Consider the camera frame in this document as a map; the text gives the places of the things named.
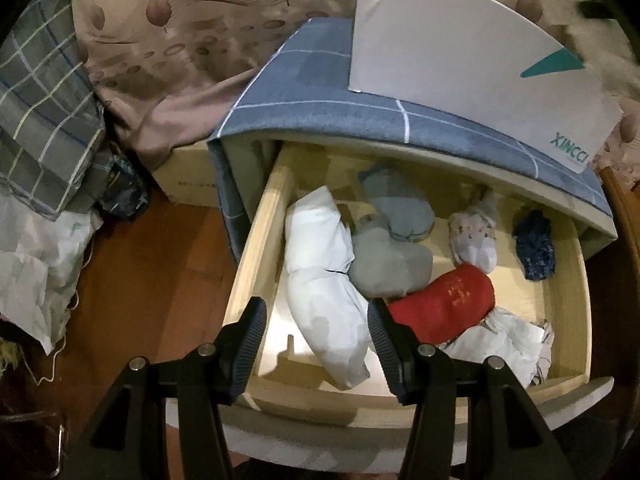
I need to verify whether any brown wooden furniture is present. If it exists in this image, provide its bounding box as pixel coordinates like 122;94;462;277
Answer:
597;165;640;281

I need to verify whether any light wooden drawer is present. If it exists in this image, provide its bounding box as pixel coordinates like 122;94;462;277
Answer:
220;142;616;431

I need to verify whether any beige box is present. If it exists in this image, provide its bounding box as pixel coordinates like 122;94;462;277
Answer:
150;142;221;208

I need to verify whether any light blue underwear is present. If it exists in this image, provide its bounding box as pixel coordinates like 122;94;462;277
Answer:
359;167;436;243

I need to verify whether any dark patterned cloth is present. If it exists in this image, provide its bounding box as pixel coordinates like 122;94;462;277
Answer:
95;145;151;221

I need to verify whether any cream knitted blanket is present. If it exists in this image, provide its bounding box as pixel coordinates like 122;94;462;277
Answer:
530;0;640;106

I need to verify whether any cream underwear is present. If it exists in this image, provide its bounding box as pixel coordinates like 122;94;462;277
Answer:
284;186;373;391

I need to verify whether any white plastic bag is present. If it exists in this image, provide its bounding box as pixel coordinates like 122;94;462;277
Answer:
0;195;101;356

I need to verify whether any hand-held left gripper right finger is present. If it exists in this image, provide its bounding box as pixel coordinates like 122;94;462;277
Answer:
367;300;581;480

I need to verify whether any white patterned underwear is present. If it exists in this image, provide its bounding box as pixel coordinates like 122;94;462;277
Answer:
447;192;499;273

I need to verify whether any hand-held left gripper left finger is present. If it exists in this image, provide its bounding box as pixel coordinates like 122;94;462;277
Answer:
60;296;268;480

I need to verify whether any grey underwear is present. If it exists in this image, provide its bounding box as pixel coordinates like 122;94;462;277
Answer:
347;225;434;298

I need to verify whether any red underwear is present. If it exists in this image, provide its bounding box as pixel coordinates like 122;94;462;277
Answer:
387;262;496;346

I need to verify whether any leaf print bed sheet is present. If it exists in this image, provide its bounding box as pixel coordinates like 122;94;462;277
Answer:
70;0;640;181

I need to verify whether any green plaid cloth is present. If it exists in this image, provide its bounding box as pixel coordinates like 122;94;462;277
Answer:
0;0;108;221

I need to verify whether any blue checked cloth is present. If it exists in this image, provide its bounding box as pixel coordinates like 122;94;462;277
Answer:
207;17;613;261

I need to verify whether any dark blue patterned underwear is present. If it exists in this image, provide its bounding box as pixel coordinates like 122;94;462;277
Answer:
512;210;557;281

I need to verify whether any white paper box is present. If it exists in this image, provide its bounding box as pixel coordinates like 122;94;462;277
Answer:
347;0;623;176

